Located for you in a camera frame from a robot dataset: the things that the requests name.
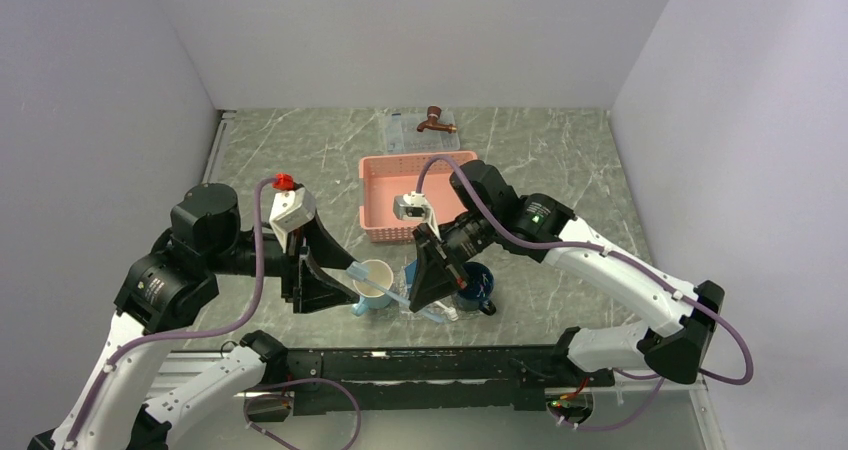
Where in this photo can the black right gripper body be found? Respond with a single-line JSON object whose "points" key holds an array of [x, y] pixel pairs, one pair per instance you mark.
{"points": [[468, 236]]}

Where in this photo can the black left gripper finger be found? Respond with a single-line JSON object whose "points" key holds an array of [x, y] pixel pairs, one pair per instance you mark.
{"points": [[323, 248], [314, 289]]}

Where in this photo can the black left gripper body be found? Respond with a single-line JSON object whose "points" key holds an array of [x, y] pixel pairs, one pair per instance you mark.
{"points": [[276, 261]]}

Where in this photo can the blue toothpaste tube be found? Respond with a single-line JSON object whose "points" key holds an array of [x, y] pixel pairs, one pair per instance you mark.
{"points": [[410, 271]]}

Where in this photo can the clear textured acrylic tray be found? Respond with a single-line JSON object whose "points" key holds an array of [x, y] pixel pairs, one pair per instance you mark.
{"points": [[447, 310]]}

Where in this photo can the grey blue toothbrush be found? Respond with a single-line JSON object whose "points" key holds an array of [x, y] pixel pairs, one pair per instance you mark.
{"points": [[391, 293]]}

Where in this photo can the dark blue mug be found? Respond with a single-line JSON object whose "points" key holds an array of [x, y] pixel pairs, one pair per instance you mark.
{"points": [[476, 296]]}

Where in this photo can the light blue white mug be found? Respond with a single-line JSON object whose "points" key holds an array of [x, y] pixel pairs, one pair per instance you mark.
{"points": [[371, 279]]}

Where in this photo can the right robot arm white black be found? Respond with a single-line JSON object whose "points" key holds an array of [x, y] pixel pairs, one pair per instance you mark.
{"points": [[676, 319]]}

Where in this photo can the pink plastic basket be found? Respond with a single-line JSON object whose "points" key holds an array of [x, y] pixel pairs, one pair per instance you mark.
{"points": [[385, 177]]}

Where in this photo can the clear plastic box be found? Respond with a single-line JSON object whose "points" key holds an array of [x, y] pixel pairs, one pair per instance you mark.
{"points": [[401, 135]]}

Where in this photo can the copper faucet tap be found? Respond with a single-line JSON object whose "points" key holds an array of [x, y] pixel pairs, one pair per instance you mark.
{"points": [[433, 122]]}

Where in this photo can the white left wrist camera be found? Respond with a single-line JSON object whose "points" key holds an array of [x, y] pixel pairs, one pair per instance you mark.
{"points": [[293, 207]]}

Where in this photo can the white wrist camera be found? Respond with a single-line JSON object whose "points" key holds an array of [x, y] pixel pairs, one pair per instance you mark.
{"points": [[293, 207], [415, 206]]}

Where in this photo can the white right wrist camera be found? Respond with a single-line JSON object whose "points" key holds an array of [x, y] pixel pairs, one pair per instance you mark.
{"points": [[415, 206]]}

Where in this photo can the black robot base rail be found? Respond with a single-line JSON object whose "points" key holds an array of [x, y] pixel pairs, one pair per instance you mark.
{"points": [[520, 377]]}

